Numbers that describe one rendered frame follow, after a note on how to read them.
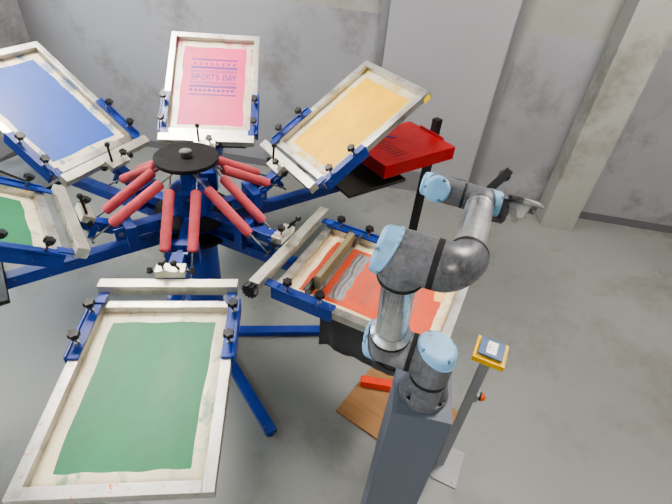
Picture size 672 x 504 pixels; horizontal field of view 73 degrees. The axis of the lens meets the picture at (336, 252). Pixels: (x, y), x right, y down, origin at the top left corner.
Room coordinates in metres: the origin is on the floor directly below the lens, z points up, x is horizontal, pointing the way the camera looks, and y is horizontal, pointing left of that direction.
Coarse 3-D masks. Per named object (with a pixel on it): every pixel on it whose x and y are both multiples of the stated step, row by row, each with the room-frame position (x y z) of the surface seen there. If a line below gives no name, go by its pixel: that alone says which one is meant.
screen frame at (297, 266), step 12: (324, 228) 1.93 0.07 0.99; (324, 240) 1.85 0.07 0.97; (312, 252) 1.73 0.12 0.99; (300, 264) 1.62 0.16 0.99; (288, 276) 1.53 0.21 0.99; (456, 300) 1.48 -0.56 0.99; (336, 312) 1.34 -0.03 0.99; (456, 312) 1.41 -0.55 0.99; (348, 324) 1.30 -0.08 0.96; (360, 324) 1.28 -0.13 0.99
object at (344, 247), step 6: (348, 234) 1.81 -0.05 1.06; (354, 234) 1.81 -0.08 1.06; (348, 240) 1.76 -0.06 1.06; (342, 246) 1.70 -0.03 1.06; (348, 246) 1.75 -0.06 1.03; (336, 252) 1.65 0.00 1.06; (342, 252) 1.68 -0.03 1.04; (330, 258) 1.61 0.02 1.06; (336, 258) 1.62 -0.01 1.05; (342, 258) 1.69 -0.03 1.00; (324, 264) 1.56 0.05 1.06; (330, 264) 1.57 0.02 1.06; (336, 264) 1.63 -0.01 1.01; (324, 270) 1.52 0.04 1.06; (330, 270) 1.56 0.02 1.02; (318, 276) 1.47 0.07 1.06; (324, 276) 1.51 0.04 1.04; (318, 282) 1.47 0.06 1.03
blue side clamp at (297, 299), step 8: (272, 288) 1.43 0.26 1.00; (280, 288) 1.44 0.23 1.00; (272, 296) 1.43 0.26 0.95; (280, 296) 1.41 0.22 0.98; (288, 296) 1.40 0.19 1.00; (296, 296) 1.39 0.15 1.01; (304, 296) 1.40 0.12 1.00; (312, 296) 1.41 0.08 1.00; (288, 304) 1.40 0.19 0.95; (296, 304) 1.38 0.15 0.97; (304, 304) 1.37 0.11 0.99; (312, 304) 1.35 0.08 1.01; (328, 304) 1.37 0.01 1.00; (312, 312) 1.35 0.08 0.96; (320, 312) 1.34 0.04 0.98; (328, 312) 1.32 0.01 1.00; (328, 320) 1.32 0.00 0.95
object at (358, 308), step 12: (312, 276) 1.59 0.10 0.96; (336, 276) 1.60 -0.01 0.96; (300, 288) 1.50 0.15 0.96; (324, 288) 1.51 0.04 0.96; (336, 300) 1.44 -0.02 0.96; (348, 300) 1.45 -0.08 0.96; (360, 312) 1.38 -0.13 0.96; (372, 312) 1.39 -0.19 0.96; (420, 312) 1.42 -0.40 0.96; (432, 312) 1.43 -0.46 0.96; (420, 324) 1.35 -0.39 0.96
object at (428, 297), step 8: (336, 248) 1.82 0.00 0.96; (328, 256) 1.75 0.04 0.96; (352, 256) 1.76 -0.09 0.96; (368, 256) 1.78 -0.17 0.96; (320, 264) 1.68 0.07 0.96; (344, 264) 1.70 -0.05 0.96; (368, 264) 1.71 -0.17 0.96; (424, 296) 1.53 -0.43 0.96; (432, 296) 1.53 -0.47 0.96; (432, 304) 1.48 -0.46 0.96
